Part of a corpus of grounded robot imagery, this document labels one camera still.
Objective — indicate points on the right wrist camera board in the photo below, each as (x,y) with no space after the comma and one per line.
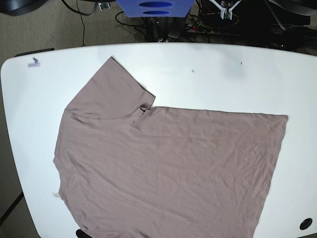
(104,5)

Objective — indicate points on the blue plastic bin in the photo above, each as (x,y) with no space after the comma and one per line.
(156,8)

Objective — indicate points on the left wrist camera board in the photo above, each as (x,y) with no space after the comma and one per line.
(226,14)

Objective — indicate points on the small table sticker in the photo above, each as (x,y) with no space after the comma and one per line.
(34,63)

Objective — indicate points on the mauve T-shirt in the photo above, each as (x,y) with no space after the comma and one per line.
(131,170)

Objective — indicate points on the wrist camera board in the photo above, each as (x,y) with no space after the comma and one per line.
(104,5)
(226,14)

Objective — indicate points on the black table grommet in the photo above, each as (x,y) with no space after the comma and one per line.
(306,224)

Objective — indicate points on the power strip with red switch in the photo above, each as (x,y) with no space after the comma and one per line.
(208,30)

